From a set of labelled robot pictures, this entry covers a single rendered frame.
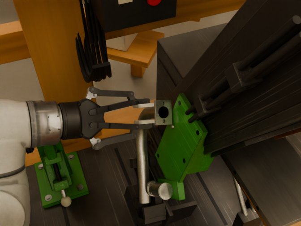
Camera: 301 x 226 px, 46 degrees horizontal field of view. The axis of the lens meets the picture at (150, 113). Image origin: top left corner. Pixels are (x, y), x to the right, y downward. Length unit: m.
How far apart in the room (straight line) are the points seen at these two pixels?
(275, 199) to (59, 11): 0.63
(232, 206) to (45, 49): 0.65
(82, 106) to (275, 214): 0.45
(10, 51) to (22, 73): 1.86
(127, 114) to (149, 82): 1.40
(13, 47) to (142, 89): 1.67
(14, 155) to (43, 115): 0.09
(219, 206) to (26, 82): 2.03
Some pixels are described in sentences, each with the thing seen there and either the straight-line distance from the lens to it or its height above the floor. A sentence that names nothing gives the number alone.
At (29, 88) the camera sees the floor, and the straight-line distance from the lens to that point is 2.74.
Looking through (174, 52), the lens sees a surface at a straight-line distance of 0.91.
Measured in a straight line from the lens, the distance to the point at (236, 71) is 0.48.
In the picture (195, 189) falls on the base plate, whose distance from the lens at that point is 1.05.
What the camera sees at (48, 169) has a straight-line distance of 0.99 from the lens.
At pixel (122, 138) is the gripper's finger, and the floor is 1.21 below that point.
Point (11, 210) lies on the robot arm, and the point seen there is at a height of 1.24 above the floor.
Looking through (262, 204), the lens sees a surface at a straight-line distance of 0.80.
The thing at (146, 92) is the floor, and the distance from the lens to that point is 2.56.
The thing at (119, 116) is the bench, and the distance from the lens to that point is 1.24.
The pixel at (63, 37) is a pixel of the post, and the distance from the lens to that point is 0.90.
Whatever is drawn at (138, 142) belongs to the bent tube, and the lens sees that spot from 0.90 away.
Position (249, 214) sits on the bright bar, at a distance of 0.92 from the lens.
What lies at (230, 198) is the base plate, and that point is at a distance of 1.05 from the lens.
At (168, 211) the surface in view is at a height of 0.98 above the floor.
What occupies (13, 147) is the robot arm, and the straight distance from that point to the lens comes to 0.67.
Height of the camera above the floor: 1.81
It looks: 48 degrees down
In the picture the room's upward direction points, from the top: straight up
